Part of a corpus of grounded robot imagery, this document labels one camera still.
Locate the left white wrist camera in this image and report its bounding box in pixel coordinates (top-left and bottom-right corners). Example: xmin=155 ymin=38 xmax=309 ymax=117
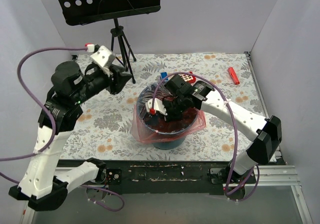
xmin=85 ymin=43 xmax=116 ymax=77

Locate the aluminium frame rail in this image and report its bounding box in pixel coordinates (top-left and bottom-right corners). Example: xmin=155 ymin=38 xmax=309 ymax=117
xmin=21 ymin=165 xmax=312 ymax=224

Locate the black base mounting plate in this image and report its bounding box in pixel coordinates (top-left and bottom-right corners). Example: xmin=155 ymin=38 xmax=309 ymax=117
xmin=77 ymin=159 xmax=258 ymax=196

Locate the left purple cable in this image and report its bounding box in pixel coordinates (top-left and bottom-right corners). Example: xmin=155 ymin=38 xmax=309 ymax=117
xmin=0 ymin=43 xmax=125 ymax=212

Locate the red window toy brick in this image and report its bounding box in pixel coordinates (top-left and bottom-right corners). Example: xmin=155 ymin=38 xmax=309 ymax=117
xmin=179 ymin=71 xmax=196 ymax=84

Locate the red plastic trash bag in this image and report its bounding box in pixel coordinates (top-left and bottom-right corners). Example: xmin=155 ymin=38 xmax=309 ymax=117
xmin=130 ymin=81 xmax=207 ymax=144

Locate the teal plastic trash bin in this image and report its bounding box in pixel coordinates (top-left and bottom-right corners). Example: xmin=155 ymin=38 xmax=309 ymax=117
xmin=136 ymin=81 xmax=201 ymax=151

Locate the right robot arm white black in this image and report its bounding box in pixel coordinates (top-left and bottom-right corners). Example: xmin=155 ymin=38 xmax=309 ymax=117
xmin=162 ymin=74 xmax=282 ymax=183

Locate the red trash bag roll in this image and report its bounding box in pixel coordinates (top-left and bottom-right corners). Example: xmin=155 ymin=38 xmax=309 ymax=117
xmin=228 ymin=67 xmax=240 ymax=85

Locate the purple cable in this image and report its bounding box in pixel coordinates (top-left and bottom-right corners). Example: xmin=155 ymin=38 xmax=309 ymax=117
xmin=152 ymin=72 xmax=261 ymax=202
xmin=0 ymin=43 xmax=125 ymax=212

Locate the black music stand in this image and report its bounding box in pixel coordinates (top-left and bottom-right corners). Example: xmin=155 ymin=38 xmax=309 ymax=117
xmin=58 ymin=0 xmax=161 ymax=72

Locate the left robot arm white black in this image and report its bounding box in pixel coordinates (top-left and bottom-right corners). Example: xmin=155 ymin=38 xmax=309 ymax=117
xmin=8 ymin=61 xmax=132 ymax=212

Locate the colourful toy brick car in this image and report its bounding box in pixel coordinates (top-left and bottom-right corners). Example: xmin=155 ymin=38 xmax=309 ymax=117
xmin=160 ymin=72 xmax=168 ymax=81

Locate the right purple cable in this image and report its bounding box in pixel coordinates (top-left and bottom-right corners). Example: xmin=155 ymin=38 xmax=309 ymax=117
xmin=152 ymin=72 xmax=261 ymax=202

